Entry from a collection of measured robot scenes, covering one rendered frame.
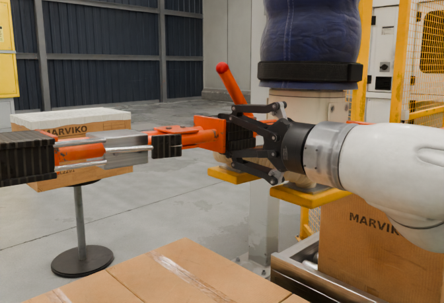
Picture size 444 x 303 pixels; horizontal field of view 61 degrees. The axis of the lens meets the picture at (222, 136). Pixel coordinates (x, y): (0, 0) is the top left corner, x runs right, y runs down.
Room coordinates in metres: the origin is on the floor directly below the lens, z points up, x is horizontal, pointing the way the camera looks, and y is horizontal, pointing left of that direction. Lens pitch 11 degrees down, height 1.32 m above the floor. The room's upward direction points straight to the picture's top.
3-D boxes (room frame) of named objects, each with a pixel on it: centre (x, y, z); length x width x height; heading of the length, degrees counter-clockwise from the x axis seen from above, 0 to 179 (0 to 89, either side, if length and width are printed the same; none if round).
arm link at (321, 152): (0.50, -0.15, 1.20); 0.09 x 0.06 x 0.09; 134
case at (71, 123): (2.33, 0.94, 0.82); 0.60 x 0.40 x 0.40; 133
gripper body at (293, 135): (0.55, -0.10, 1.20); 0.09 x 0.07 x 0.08; 44
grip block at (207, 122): (0.68, 0.00, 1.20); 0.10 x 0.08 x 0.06; 42
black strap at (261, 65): (0.85, -0.19, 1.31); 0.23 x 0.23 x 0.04
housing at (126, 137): (0.54, 0.15, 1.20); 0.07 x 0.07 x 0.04; 42
